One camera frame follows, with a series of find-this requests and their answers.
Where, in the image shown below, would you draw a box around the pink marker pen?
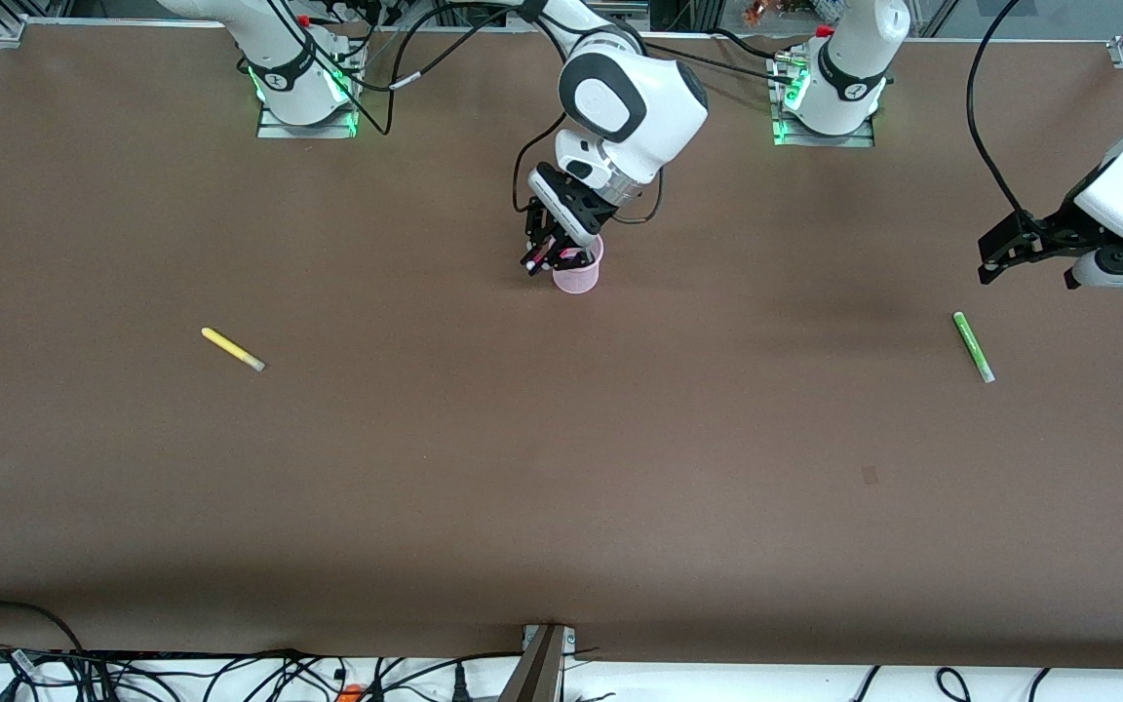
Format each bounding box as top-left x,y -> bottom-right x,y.
526,246 -> 584,274

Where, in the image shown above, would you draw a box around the pink plastic cup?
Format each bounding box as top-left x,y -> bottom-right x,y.
550,234 -> 606,295

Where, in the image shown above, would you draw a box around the green marker pen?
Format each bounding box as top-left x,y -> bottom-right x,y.
952,311 -> 996,384

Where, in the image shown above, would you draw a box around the yellow marker pen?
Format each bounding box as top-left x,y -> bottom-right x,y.
201,327 -> 267,372

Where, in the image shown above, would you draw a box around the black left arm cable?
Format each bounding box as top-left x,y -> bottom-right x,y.
966,0 -> 1040,220

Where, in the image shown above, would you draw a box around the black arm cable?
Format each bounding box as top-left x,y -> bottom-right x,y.
966,0 -> 1040,220
264,0 -> 665,240

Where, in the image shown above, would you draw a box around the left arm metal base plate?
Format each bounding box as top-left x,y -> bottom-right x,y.
768,54 -> 876,149

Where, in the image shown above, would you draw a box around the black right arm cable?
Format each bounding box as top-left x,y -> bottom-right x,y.
264,0 -> 665,240

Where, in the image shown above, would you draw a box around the black cable across table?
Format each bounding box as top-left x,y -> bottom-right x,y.
644,29 -> 798,87

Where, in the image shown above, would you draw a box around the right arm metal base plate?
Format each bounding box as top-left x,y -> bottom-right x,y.
256,54 -> 365,139

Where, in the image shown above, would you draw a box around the metal table frame bracket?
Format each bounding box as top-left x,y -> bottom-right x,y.
498,624 -> 578,702

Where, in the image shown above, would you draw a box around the tangled black floor cables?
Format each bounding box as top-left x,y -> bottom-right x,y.
0,643 -> 523,702

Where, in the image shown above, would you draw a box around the thick black floor cable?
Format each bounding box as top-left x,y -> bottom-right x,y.
0,601 -> 85,654

